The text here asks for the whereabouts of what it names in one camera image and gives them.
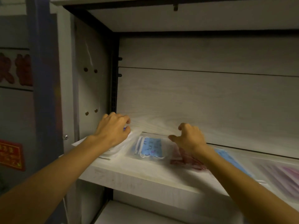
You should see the person's right hand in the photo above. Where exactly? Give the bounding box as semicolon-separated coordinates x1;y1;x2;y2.
168;123;208;159

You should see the person's right forearm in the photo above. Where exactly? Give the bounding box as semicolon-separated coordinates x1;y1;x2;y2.
195;145;299;224

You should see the person's left forearm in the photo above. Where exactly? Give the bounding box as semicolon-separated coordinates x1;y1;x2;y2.
0;135;110;224

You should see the red face mask packet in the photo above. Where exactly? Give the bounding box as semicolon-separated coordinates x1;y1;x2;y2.
169;147;208;171

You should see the white wooden shelf unit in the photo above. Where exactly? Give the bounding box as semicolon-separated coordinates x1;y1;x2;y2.
50;0;299;224

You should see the purple face mask packet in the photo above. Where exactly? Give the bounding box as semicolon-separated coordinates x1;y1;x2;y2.
253;158;299;201

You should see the red wall sign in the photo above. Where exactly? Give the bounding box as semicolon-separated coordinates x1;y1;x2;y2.
0;139;26;172

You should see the poster with red characters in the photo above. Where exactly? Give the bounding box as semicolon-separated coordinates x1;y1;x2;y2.
0;47;33;92

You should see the white face mask packet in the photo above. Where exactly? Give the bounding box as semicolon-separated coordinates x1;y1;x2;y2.
71;130;139;160

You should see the blue metal post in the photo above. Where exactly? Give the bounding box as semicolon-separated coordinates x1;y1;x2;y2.
25;0;64;224

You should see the blue face mask packet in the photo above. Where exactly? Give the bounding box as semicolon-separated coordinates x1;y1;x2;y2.
127;132;174;162
214;148;255;179

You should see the person's left hand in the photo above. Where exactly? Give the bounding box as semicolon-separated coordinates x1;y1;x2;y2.
90;112;131;149

